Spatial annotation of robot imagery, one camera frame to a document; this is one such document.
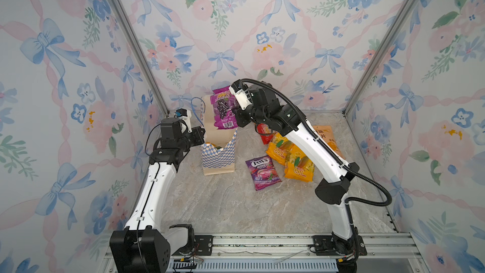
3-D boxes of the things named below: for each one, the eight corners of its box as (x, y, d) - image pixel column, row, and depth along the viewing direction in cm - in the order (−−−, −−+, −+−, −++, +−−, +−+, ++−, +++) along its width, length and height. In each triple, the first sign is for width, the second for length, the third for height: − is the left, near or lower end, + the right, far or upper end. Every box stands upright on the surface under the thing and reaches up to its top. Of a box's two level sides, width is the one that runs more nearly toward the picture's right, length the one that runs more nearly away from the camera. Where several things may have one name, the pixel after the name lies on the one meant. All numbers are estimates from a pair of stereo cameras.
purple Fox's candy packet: (256, 190, 90) (256, 188, 88) (245, 163, 99) (245, 160, 97) (280, 182, 92) (281, 180, 91) (267, 156, 102) (268, 154, 100)
